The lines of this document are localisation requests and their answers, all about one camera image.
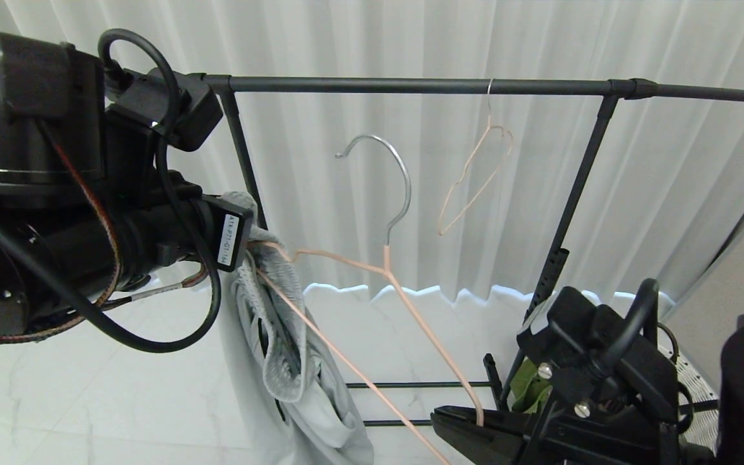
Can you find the black clothes rack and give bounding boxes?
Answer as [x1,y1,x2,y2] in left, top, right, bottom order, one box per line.
[204,74,744,427]

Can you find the green shirt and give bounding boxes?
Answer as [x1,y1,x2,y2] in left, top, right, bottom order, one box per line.
[508,358,553,414]

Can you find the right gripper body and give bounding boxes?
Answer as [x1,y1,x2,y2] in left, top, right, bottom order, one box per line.
[521,402,718,465]

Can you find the white laundry basket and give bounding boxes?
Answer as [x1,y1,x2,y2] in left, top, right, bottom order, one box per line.
[659,323,721,453]

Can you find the black cable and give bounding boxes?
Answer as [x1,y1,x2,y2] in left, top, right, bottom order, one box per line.
[595,278,696,433]
[0,29,223,354]

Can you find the white curtain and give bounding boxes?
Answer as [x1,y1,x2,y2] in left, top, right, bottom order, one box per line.
[0,0,744,304]

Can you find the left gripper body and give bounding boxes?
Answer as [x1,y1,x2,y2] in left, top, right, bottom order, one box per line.
[39,186,254,295]

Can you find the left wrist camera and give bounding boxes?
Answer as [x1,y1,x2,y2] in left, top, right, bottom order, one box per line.
[104,68,224,201]

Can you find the pink clothes hanger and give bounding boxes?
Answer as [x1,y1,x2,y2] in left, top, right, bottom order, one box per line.
[438,79,515,236]
[249,134,486,465]

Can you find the pale grey trousers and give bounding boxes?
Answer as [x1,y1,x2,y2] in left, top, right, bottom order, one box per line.
[220,191,374,465]

